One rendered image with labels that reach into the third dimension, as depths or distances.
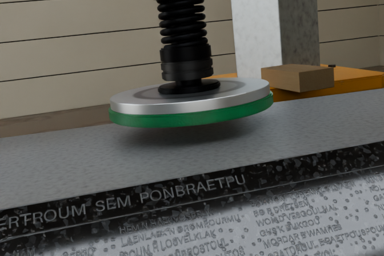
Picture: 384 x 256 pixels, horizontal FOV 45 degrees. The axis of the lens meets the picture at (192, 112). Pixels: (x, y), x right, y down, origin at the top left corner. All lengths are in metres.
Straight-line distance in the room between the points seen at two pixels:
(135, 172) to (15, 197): 0.11
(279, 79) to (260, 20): 0.25
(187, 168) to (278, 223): 0.10
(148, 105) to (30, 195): 0.17
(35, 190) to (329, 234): 0.28
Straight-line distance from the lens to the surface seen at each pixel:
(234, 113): 0.54
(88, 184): 0.46
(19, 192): 0.48
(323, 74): 1.20
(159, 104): 0.53
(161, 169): 0.47
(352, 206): 0.48
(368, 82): 1.38
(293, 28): 1.43
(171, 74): 0.60
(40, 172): 0.53
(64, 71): 6.63
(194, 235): 0.42
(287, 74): 1.20
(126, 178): 0.46
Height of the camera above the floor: 0.97
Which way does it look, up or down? 10 degrees down
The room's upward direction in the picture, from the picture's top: 6 degrees counter-clockwise
